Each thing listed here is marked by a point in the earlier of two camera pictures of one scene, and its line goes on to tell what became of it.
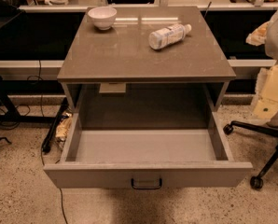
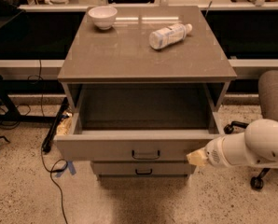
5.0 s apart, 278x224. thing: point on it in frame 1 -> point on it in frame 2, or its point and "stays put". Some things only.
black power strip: x=46 y=146 stays put
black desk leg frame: x=0 y=91 stays put
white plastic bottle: x=168 y=35 stays put
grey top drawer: x=150 y=149 -> x=140 y=123
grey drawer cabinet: x=145 y=67 stays put
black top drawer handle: x=146 y=188 -> x=145 y=158
